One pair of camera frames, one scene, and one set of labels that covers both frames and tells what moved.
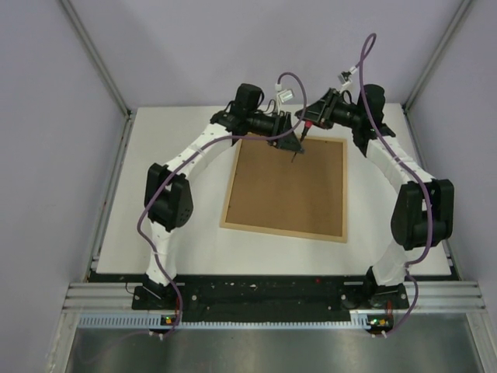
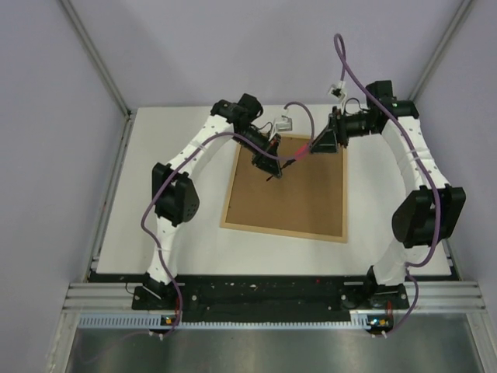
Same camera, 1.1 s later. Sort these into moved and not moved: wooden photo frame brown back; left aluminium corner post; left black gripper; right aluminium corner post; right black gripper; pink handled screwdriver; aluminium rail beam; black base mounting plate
Moved: pink handled screwdriver; left black gripper; right black gripper
Not moved: wooden photo frame brown back; black base mounting plate; aluminium rail beam; right aluminium corner post; left aluminium corner post
